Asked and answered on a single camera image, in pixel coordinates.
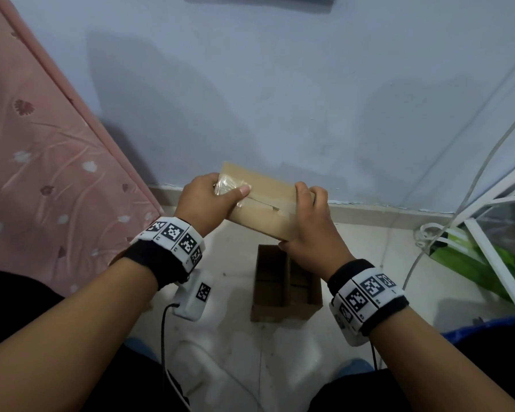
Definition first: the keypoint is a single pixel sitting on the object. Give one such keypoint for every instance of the clear packing tape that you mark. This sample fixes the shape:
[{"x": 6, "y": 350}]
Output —
[{"x": 229, "y": 186}]

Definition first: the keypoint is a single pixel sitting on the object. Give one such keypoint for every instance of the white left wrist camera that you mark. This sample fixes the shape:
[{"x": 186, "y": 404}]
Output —
[{"x": 193, "y": 300}]

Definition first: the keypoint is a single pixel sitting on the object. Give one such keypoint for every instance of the person's left hand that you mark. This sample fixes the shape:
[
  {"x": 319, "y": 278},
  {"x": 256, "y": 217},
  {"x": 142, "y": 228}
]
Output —
[{"x": 201, "y": 205}]

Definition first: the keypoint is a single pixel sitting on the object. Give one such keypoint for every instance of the person's left forearm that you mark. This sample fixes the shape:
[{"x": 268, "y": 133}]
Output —
[{"x": 68, "y": 334}]

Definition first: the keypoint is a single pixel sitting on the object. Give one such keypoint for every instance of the right wrist marker band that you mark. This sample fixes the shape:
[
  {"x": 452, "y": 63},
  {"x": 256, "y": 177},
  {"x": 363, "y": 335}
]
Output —
[{"x": 365, "y": 291}]

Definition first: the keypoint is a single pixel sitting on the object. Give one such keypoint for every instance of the person's right forearm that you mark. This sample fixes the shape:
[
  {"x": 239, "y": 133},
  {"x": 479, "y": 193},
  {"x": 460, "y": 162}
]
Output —
[{"x": 433, "y": 373}]

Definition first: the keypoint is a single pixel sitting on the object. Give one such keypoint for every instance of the white metal rack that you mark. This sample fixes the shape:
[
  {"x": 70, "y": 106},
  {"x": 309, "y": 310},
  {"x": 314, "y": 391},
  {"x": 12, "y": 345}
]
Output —
[{"x": 495, "y": 266}]

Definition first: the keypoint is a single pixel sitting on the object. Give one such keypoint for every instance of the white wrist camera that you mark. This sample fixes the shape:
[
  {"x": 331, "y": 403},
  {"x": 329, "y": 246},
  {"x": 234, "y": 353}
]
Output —
[
  {"x": 347, "y": 332},
  {"x": 193, "y": 300}
]

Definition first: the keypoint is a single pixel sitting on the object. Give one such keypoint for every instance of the left wrist marker band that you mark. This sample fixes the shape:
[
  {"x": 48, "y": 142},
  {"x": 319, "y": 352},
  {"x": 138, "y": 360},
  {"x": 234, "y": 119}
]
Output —
[{"x": 171, "y": 233}]

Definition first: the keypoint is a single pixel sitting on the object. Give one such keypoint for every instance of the person's right blue shoe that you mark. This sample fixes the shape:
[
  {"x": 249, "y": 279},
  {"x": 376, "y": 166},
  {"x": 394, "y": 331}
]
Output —
[{"x": 352, "y": 368}]

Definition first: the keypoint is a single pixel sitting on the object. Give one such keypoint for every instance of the blue plastic bin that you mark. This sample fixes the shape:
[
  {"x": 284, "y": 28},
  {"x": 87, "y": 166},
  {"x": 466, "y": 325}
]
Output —
[{"x": 498, "y": 323}]

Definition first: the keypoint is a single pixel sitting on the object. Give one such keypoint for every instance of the wrist marker band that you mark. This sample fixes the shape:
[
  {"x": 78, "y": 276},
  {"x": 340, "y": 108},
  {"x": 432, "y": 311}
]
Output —
[
  {"x": 365, "y": 291},
  {"x": 171, "y": 233}
]

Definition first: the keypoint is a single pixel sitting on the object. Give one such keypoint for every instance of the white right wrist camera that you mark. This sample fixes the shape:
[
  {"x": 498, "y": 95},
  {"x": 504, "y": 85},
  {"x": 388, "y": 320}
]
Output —
[{"x": 347, "y": 332}]

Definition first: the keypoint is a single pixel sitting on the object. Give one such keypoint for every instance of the person's right hand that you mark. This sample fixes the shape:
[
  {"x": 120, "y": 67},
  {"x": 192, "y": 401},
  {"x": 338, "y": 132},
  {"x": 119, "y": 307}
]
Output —
[{"x": 317, "y": 240}]

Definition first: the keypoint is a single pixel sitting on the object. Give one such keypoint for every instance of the green plastic bag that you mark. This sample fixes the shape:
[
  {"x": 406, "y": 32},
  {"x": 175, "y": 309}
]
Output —
[{"x": 459, "y": 261}]

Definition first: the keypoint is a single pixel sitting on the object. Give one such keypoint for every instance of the pink floral bedsheet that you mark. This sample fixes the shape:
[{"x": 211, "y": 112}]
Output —
[{"x": 47, "y": 167}]

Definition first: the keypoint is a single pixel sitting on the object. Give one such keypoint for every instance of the taped brown cardboard box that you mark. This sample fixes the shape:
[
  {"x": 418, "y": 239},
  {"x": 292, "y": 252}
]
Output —
[{"x": 266, "y": 218}]

